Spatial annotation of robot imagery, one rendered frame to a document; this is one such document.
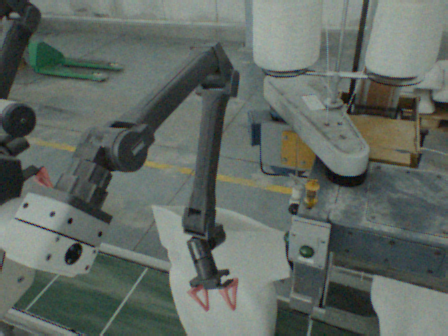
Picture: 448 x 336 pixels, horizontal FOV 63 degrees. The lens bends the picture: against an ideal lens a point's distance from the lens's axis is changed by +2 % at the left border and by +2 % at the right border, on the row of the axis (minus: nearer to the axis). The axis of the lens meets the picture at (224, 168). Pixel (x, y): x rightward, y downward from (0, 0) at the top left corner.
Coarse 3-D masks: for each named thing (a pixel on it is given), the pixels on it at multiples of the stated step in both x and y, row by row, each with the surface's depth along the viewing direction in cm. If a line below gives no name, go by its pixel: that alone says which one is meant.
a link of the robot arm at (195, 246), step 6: (192, 240) 96; (198, 240) 95; (204, 240) 96; (210, 240) 99; (192, 246) 95; (198, 246) 95; (204, 246) 95; (210, 246) 100; (192, 252) 95; (198, 252) 95; (204, 252) 95; (210, 252) 96; (192, 258) 96; (198, 258) 95
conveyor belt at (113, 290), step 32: (96, 256) 195; (32, 288) 182; (64, 288) 180; (96, 288) 179; (128, 288) 177; (160, 288) 176; (64, 320) 166; (96, 320) 165; (128, 320) 164; (160, 320) 162; (288, 320) 158
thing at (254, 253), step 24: (168, 216) 124; (216, 216) 123; (240, 216) 118; (168, 240) 133; (240, 240) 114; (264, 240) 113; (192, 264) 129; (216, 264) 123; (240, 264) 121; (264, 264) 120; (240, 288) 122; (264, 288) 122; (192, 312) 138; (216, 312) 130; (240, 312) 125; (264, 312) 124
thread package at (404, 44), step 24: (384, 0) 74; (408, 0) 71; (432, 0) 70; (384, 24) 75; (408, 24) 72; (432, 24) 72; (384, 48) 77; (408, 48) 75; (432, 48) 75; (384, 72) 79; (408, 72) 77
